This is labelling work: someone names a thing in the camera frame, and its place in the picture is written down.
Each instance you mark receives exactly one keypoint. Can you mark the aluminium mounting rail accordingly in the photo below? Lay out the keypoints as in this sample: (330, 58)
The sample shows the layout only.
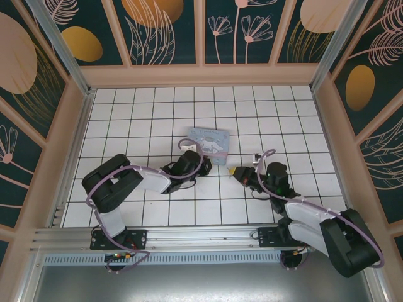
(201, 237)

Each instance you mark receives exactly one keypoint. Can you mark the small circuit board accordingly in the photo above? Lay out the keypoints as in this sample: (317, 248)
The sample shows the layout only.
(302, 250)
(118, 256)

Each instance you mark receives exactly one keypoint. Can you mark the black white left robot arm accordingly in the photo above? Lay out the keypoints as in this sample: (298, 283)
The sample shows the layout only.
(107, 185)

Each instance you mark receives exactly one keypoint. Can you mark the blue cartoon tin box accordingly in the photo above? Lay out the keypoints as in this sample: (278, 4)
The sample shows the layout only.
(207, 141)

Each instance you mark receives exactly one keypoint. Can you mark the aluminium side rail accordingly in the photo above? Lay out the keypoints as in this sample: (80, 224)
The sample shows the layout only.
(56, 217)

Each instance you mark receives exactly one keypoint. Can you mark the grey metal sheet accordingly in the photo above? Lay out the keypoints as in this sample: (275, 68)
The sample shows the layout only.
(201, 283)

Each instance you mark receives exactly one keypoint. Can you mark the small metal key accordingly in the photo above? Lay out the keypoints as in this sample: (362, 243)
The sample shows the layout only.
(228, 171)

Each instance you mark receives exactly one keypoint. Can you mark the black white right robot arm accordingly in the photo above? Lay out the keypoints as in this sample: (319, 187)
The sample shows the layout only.
(346, 242)

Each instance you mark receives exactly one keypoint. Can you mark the aluminium frame post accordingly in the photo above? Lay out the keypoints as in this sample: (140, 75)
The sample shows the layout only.
(64, 50)
(338, 47)

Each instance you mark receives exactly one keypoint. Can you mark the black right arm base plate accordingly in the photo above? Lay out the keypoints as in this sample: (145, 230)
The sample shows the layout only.
(267, 237)

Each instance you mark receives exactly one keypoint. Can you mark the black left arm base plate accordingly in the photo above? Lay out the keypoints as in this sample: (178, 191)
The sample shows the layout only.
(138, 239)

